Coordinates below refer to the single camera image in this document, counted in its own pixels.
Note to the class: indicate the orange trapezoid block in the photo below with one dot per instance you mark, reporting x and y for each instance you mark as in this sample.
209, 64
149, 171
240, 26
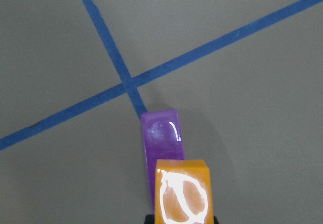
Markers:
183, 192

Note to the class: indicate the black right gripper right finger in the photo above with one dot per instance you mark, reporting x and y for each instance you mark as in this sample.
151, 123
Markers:
216, 220

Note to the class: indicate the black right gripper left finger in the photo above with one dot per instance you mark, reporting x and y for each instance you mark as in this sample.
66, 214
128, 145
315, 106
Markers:
149, 219

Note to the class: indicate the purple trapezoid block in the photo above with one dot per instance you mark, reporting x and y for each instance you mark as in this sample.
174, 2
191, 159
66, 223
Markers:
162, 139

